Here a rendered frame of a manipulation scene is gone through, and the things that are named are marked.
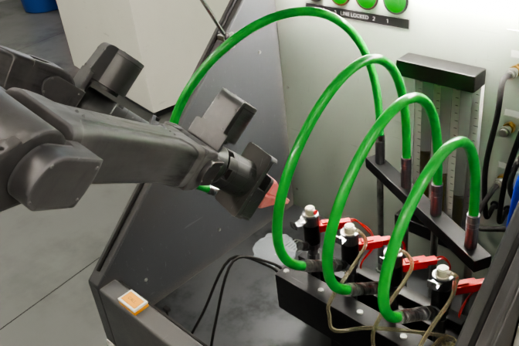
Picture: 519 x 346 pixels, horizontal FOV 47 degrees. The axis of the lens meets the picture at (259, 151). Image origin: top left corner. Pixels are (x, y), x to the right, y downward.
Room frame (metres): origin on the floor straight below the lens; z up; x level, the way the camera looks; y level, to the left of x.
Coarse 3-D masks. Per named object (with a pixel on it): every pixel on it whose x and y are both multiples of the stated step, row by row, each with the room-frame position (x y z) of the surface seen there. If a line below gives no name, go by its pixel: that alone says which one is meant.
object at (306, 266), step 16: (352, 64) 0.75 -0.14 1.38; (368, 64) 0.77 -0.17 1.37; (384, 64) 0.79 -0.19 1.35; (336, 80) 0.72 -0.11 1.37; (400, 80) 0.82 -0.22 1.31; (400, 96) 0.83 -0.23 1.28; (320, 112) 0.69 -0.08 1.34; (400, 112) 0.84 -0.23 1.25; (304, 128) 0.68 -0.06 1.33; (304, 144) 0.67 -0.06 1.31; (288, 160) 0.66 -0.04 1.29; (288, 176) 0.64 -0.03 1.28; (272, 224) 0.63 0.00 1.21; (288, 256) 0.63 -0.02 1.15
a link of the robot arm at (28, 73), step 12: (0, 48) 0.78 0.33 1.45; (0, 60) 0.76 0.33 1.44; (12, 60) 0.77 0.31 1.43; (24, 60) 0.77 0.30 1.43; (36, 60) 0.78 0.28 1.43; (0, 72) 0.76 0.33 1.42; (12, 72) 0.76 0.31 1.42; (24, 72) 0.77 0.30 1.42; (36, 72) 0.77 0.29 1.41; (48, 72) 0.78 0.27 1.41; (60, 72) 0.79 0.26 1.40; (0, 84) 0.75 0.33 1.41; (12, 84) 0.76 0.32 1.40; (24, 84) 0.76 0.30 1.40; (36, 84) 0.77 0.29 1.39
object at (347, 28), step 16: (272, 16) 0.86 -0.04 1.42; (288, 16) 0.87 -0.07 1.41; (320, 16) 0.89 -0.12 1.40; (336, 16) 0.90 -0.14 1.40; (240, 32) 0.84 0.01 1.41; (352, 32) 0.90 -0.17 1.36; (224, 48) 0.83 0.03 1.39; (208, 64) 0.82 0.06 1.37; (192, 80) 0.82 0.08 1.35; (176, 112) 0.80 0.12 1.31
